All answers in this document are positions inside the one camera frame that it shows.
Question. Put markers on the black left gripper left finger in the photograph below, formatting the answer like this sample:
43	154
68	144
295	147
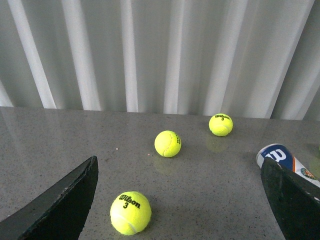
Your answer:
59	213

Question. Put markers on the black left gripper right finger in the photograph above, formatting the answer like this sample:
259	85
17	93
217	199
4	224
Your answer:
294	201

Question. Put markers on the clear Wilson tennis ball can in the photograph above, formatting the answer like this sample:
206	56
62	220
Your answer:
280	154

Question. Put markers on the Wilson 3 tennis ball near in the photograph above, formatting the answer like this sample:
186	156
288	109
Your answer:
130	213

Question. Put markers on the wilson 3 tennis ball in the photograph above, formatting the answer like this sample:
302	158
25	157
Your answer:
130	213
220	124

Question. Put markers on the Wilson 3 tennis ball far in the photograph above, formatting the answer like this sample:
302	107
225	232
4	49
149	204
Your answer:
220	124

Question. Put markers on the Head Team tennis ball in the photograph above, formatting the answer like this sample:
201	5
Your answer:
167	143

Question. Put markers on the white pleated curtain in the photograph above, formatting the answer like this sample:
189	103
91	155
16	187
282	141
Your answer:
245	58

